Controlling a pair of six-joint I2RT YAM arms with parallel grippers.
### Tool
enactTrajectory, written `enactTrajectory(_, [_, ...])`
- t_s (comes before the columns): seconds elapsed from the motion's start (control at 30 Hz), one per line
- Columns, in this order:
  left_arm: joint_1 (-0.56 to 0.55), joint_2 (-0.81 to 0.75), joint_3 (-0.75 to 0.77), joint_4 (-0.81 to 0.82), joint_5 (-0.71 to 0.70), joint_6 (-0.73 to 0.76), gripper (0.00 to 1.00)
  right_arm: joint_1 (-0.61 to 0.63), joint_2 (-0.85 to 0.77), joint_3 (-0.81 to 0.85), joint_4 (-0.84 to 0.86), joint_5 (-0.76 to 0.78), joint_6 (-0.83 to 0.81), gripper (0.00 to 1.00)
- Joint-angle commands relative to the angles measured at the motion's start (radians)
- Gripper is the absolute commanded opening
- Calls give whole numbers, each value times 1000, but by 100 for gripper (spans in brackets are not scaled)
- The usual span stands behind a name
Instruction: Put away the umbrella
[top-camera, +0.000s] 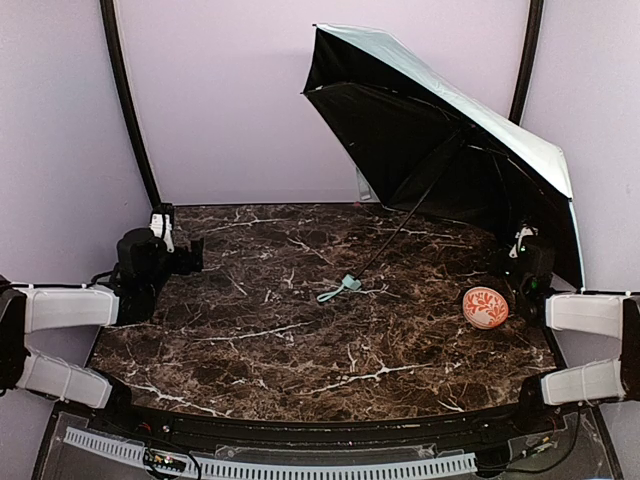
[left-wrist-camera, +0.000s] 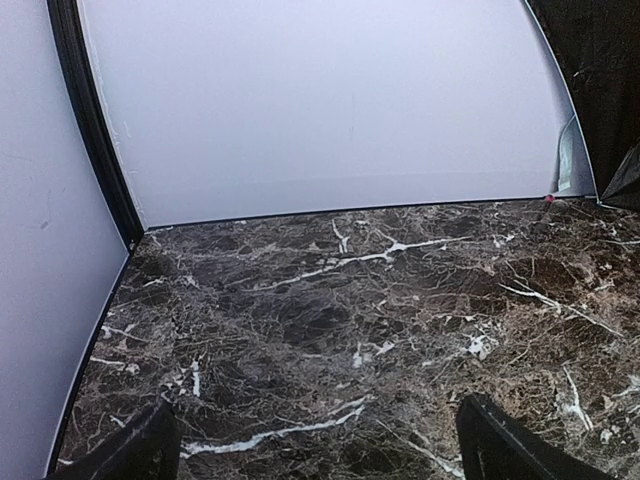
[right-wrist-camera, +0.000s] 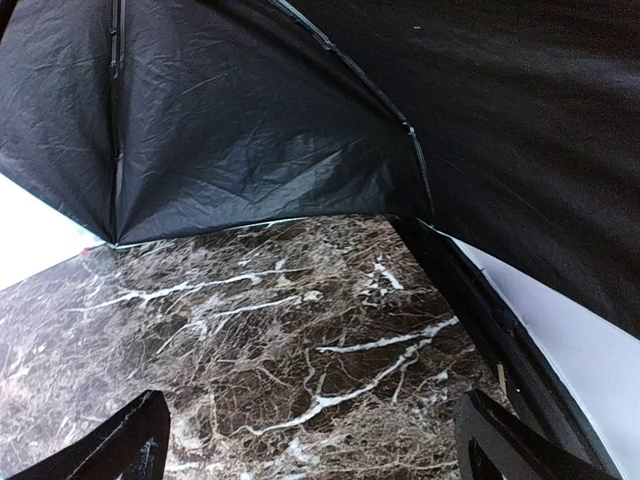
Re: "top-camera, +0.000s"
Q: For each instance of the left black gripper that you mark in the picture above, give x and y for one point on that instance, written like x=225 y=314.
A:
x=195 y=254

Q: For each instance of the mint and black folding umbrella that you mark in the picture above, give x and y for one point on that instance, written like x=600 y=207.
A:
x=422 y=144

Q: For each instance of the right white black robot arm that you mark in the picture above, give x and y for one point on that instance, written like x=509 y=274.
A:
x=529 y=272

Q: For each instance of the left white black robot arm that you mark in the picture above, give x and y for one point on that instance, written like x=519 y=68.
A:
x=126 y=295

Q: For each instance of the white tape strip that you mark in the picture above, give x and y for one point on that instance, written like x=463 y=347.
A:
x=364 y=190

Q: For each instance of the small green circuit board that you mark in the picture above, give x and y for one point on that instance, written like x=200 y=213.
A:
x=163 y=462

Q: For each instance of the red white patterned bowl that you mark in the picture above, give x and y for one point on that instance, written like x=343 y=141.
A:
x=484 y=308

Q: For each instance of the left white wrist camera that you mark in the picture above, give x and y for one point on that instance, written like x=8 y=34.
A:
x=161 y=226

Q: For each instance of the white slotted cable duct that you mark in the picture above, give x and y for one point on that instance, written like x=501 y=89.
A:
x=254 y=463

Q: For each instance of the left black frame post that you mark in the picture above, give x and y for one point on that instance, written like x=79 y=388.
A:
x=123 y=89

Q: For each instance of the black frame post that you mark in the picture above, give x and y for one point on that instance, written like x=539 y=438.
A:
x=123 y=89
x=525 y=70

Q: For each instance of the right black frame post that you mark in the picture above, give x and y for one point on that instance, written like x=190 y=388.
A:
x=525 y=70

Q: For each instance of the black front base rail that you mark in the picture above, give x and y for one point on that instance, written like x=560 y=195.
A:
x=472 y=431

